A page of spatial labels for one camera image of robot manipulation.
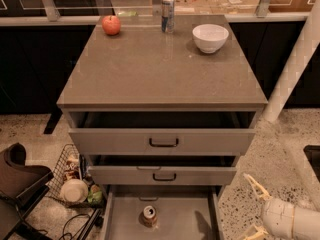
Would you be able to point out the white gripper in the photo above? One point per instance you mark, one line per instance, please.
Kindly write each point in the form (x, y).
(276, 216)

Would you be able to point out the orange soda can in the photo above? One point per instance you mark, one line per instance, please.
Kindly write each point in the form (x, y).
(149, 216)

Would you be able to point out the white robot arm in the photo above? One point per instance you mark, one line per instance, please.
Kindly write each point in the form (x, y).
(306, 224)

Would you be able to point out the bottom grey drawer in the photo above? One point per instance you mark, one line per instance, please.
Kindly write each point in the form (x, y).
(183, 213)

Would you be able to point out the grey drawer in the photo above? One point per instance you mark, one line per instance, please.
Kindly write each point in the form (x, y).
(162, 133)
(163, 170)
(183, 213)

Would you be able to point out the grey drawer cabinet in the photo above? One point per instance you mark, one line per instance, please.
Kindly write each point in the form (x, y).
(145, 69)

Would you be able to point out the middle grey drawer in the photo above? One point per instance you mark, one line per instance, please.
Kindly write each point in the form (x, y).
(163, 170)

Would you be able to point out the top grey drawer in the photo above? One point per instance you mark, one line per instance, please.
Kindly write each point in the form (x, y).
(162, 133)

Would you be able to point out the blue silver energy drink can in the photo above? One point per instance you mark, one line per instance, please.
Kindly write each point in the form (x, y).
(167, 15)

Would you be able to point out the green snack bag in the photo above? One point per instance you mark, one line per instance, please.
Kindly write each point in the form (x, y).
(95, 195)

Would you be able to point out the white ceramic bowl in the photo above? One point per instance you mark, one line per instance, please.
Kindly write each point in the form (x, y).
(209, 38)

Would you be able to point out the white lidded cup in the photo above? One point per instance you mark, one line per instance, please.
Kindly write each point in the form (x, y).
(74, 190)

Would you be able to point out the brown snack package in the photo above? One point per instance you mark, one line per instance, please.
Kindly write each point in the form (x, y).
(71, 169)

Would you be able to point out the black chair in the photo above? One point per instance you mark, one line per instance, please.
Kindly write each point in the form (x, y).
(22, 186)

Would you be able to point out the red apple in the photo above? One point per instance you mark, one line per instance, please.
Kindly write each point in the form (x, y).
(111, 25)

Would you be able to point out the white diagonal post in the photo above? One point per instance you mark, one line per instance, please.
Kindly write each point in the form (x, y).
(302, 52)

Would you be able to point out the black wire basket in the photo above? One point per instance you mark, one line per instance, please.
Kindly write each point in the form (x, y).
(56, 183)

